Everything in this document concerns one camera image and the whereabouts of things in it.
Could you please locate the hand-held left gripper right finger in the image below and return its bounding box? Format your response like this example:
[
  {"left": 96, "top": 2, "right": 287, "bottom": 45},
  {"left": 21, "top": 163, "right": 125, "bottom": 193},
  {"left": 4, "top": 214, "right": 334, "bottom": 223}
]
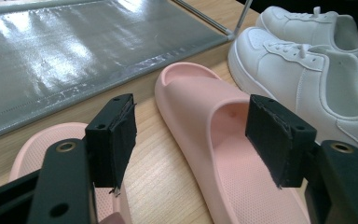
[{"left": 244, "top": 93, "right": 318, "bottom": 189}]

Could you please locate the grey two-tier shoe rack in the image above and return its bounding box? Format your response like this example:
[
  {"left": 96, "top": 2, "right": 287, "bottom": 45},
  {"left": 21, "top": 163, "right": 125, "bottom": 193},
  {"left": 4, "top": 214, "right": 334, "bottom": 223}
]
[{"left": 0, "top": 0, "right": 254, "bottom": 145}]

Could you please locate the white sneaker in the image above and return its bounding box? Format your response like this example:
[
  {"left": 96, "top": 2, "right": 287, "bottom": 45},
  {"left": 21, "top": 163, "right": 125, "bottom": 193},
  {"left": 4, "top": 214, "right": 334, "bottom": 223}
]
[
  {"left": 227, "top": 26, "right": 358, "bottom": 162},
  {"left": 255, "top": 5, "right": 358, "bottom": 82}
]

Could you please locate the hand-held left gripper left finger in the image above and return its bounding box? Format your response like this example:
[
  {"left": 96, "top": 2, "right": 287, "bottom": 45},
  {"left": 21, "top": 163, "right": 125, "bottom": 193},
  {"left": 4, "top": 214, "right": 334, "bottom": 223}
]
[{"left": 84, "top": 92, "right": 138, "bottom": 197}]

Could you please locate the pink slipper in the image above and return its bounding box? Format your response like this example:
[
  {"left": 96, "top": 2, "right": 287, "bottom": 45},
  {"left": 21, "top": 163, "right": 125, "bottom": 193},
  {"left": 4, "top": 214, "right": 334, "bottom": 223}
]
[
  {"left": 154, "top": 61, "right": 312, "bottom": 224},
  {"left": 8, "top": 121, "right": 133, "bottom": 224}
]

